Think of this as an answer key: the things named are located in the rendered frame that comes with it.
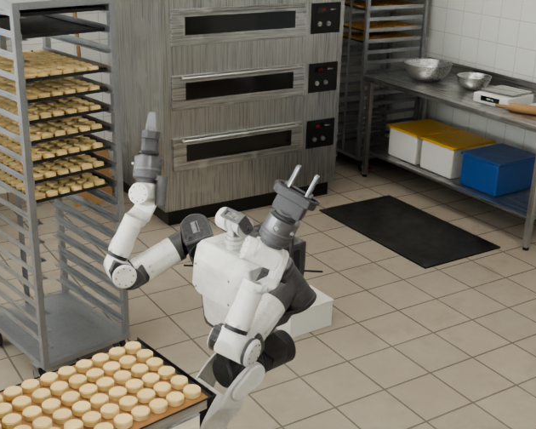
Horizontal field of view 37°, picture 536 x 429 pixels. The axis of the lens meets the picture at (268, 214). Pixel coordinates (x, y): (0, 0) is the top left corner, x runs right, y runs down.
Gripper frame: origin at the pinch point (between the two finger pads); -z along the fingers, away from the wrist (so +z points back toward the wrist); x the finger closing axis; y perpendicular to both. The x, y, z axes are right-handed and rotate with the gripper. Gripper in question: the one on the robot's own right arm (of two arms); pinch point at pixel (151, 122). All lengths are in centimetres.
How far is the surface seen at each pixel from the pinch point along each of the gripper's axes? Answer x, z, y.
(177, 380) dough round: 23, 77, -12
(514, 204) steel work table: -271, -7, -277
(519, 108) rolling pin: -251, -72, -265
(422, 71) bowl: -338, -111, -227
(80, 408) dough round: 31, 84, 14
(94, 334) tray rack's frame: -163, 88, 11
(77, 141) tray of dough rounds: -131, -6, 26
